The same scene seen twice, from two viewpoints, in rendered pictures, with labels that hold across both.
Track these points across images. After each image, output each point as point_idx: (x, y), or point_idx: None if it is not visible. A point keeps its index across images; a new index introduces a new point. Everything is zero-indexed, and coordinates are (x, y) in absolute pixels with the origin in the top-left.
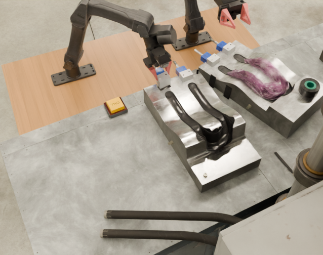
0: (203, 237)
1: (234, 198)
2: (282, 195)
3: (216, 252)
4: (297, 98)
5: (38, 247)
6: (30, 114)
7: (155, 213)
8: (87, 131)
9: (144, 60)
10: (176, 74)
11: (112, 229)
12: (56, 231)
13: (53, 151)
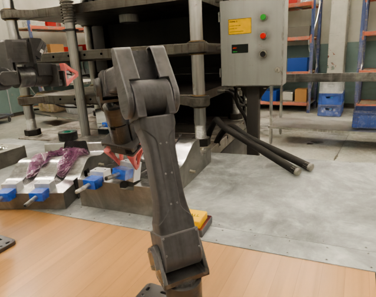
0: (245, 132)
1: None
2: (195, 98)
3: (283, 16)
4: (83, 139)
5: None
6: (335, 293)
7: (261, 146)
8: (255, 225)
9: (136, 144)
10: (76, 221)
11: (300, 161)
12: (355, 182)
13: (321, 228)
